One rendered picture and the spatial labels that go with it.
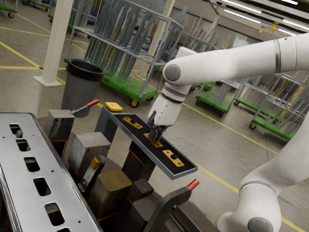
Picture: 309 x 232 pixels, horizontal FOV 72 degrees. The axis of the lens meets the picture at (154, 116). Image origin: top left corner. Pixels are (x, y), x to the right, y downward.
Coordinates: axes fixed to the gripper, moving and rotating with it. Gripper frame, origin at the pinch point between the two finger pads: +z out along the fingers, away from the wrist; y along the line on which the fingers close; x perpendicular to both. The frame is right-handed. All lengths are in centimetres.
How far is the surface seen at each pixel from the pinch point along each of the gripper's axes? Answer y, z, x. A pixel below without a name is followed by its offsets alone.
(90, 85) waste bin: -80, 65, -210
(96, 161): 21.1, 9.0, 0.6
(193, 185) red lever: -0.9, 3.9, 21.8
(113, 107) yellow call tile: 3.8, 2.5, -24.6
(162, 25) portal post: -375, -50, -469
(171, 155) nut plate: -0.3, 1.6, 9.9
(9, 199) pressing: 42.5, 18.8, -0.2
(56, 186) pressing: 30.5, 18.5, -1.1
